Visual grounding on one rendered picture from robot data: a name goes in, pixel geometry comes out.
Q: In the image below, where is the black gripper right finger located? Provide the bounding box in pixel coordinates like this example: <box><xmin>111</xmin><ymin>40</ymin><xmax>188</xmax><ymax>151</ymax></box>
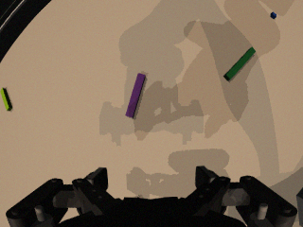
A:
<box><xmin>168</xmin><ymin>166</ymin><xmax>297</xmax><ymax>227</ymax></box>

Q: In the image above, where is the small blue block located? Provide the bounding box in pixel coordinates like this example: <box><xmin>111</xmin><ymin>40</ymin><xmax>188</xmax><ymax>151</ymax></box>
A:
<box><xmin>271</xmin><ymin>12</ymin><xmax>276</xmax><ymax>19</ymax></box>

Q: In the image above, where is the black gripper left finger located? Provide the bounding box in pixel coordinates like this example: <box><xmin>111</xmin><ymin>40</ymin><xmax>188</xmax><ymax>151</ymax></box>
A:
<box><xmin>6</xmin><ymin>167</ymin><xmax>132</xmax><ymax>227</ymax></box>

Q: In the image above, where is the purple rod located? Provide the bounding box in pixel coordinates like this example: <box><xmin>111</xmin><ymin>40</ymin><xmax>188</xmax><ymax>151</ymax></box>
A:
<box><xmin>126</xmin><ymin>73</ymin><xmax>146</xmax><ymax>118</ymax></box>

